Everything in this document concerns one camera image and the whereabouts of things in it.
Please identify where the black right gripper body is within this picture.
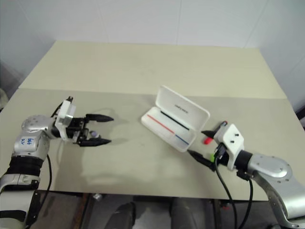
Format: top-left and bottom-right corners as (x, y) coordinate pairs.
(213, 143), (231, 166)

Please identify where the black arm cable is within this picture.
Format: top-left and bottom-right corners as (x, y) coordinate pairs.
(214, 152), (254, 229)
(46, 101), (64, 193)

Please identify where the white handwritten label sticker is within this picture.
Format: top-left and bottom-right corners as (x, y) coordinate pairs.
(20, 136), (36, 146)

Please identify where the red capped black marker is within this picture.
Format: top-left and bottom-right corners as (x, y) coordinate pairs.
(203, 121), (229, 145)

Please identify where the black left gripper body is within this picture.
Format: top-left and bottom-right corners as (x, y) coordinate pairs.
(65, 116), (91, 146)

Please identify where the white hinged pencil case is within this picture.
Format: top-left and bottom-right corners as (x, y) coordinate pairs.
(140, 85), (211, 153)

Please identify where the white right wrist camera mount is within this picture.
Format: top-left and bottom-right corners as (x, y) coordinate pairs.
(213, 123), (245, 170)

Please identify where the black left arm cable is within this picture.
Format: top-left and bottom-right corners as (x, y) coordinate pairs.
(46, 101), (64, 193)

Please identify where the dark object beside table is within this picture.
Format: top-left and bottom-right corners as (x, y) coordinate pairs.
(295, 95), (305, 131)

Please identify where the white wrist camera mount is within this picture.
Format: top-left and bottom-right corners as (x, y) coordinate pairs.
(213, 123), (245, 170)
(54, 99), (77, 140)

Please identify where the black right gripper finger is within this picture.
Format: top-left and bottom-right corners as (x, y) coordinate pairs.
(187, 150), (216, 171)
(201, 129), (219, 139)

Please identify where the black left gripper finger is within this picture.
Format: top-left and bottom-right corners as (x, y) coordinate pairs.
(85, 114), (114, 123)
(80, 137), (112, 147)

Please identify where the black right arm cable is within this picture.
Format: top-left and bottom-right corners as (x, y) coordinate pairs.
(214, 152), (254, 229)

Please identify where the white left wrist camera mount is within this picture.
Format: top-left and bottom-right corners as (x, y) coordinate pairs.
(54, 99), (77, 140)

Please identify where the black table frame bar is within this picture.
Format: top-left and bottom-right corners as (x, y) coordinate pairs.
(35, 190), (84, 199)

